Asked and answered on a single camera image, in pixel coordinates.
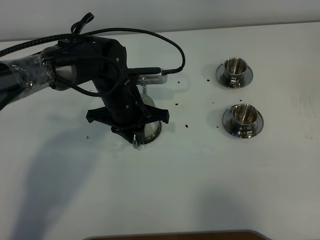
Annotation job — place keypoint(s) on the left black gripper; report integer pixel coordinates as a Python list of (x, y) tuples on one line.
[(126, 113)]

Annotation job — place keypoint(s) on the near steel teacup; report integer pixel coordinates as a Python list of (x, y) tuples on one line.
[(245, 117)]

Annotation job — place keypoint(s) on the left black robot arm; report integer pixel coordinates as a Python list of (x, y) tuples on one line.
[(96, 67)]

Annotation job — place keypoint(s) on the near steel saucer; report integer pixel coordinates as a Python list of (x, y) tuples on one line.
[(230, 126)]

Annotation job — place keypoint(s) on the steel teacup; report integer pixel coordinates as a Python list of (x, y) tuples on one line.
[(234, 69), (245, 117)]

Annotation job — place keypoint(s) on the teapot steel saucer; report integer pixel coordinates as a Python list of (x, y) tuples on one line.
[(153, 136)]

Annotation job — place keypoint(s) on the brown wooden board edge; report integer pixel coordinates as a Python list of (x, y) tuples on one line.
[(207, 235)]

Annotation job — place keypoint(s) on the far steel teacup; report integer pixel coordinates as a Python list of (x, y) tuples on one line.
[(234, 69)]

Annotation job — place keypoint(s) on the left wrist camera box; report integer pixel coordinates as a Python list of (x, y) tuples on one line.
[(147, 75)]

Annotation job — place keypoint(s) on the far steel saucer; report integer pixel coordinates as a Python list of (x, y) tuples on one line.
[(245, 80)]

